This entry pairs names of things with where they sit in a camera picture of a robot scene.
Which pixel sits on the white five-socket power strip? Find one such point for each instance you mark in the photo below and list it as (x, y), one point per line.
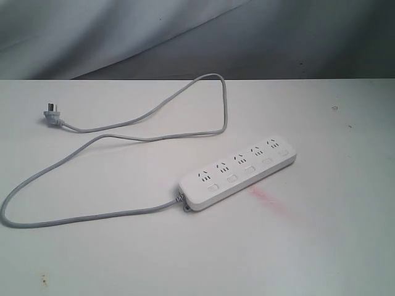
(216, 181)

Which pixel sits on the grey backdrop cloth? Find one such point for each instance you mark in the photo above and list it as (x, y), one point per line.
(180, 40)

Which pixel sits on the grey wall plug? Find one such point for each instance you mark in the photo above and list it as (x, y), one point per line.
(52, 116)

